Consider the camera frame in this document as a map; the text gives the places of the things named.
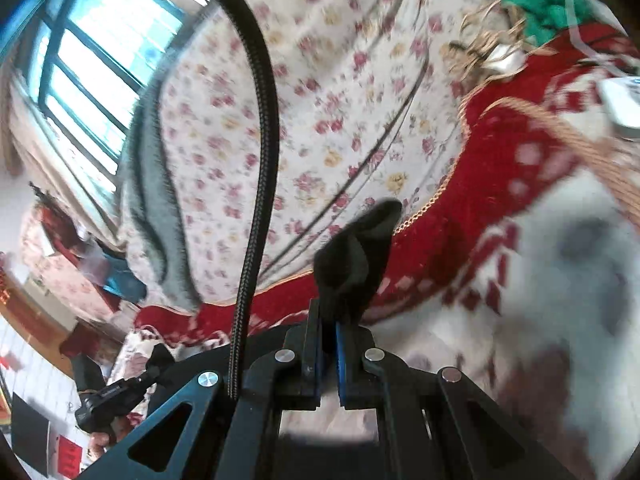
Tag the window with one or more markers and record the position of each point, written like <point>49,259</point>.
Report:
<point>100,25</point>

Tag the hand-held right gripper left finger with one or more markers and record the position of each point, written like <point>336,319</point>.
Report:
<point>313,360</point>

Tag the red white plush blanket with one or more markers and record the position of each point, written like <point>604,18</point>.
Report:
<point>500,185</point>

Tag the black pants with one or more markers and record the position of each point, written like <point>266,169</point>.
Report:
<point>360,255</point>

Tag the white remote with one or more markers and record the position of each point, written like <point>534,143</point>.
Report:
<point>622,105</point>

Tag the grey-green fleece jacket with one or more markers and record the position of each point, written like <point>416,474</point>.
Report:
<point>145,200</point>

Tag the green cloth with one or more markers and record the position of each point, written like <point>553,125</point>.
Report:
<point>540,0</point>

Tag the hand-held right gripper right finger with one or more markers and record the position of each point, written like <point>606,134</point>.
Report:
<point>345,365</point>

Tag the floral bedsheet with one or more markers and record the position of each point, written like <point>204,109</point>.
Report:
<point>340,85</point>

